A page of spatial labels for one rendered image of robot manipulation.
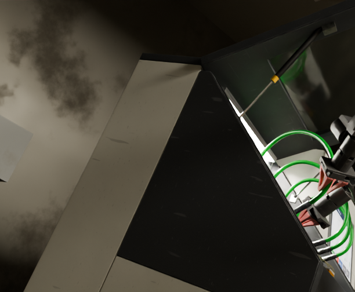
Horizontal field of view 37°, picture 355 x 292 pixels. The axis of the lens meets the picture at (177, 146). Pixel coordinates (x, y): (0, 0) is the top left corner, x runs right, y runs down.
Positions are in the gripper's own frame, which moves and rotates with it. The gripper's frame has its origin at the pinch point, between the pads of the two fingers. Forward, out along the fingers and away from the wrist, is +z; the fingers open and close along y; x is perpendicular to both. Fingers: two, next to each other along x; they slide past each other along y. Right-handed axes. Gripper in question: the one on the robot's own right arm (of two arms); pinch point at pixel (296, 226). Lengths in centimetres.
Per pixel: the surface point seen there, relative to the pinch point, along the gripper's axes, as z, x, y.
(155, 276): 31, 39, -15
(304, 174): -4, -30, 41
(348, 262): 10, -84, 29
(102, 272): 46, 43, -6
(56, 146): 141, -31, 201
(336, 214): -2, -56, 34
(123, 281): 40, 41, -12
